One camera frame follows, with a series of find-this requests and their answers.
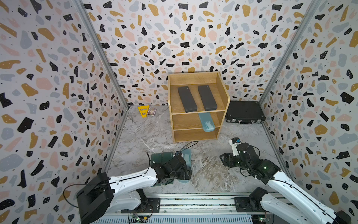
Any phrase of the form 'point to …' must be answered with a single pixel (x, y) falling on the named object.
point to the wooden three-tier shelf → (198, 102)
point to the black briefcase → (241, 111)
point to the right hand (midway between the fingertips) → (224, 156)
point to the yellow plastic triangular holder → (143, 110)
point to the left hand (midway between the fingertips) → (188, 173)
